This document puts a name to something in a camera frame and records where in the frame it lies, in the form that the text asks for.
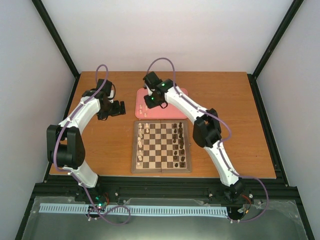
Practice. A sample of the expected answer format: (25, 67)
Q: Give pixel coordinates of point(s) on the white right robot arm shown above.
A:
(207, 132)

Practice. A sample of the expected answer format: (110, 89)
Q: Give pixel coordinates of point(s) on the light blue slotted cable duct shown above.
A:
(136, 210)

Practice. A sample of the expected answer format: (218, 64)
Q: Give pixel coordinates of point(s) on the black aluminium frame rail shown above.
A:
(208, 190)

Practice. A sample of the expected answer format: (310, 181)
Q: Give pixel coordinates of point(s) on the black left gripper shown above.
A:
(102, 115)

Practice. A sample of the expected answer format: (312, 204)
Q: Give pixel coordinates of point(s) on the left black corner post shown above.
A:
(45, 17)

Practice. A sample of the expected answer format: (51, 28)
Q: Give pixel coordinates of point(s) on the right black corner post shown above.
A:
(283, 26)

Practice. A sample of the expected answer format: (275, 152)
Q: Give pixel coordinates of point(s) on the pink plastic tray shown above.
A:
(157, 113)

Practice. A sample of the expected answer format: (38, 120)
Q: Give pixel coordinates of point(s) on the wooden chess board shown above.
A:
(158, 147)

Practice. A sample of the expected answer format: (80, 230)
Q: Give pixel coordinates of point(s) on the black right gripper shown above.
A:
(149, 104)

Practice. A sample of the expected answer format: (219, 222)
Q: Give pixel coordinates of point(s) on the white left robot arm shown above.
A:
(65, 147)

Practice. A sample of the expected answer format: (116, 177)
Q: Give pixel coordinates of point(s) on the black corner post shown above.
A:
(45, 17)
(283, 26)

